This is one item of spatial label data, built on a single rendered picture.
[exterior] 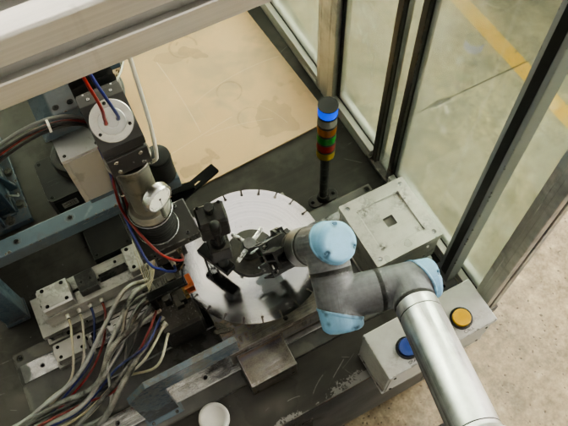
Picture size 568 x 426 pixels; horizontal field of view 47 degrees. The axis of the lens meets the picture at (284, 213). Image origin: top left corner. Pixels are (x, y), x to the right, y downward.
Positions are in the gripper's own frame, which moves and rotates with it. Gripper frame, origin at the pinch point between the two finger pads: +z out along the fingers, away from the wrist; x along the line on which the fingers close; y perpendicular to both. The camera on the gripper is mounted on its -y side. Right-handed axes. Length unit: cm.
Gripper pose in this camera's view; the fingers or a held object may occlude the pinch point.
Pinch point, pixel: (269, 250)
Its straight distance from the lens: 141.7
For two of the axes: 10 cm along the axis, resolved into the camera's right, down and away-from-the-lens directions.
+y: -8.0, 4.3, -4.1
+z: -4.0, 1.2, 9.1
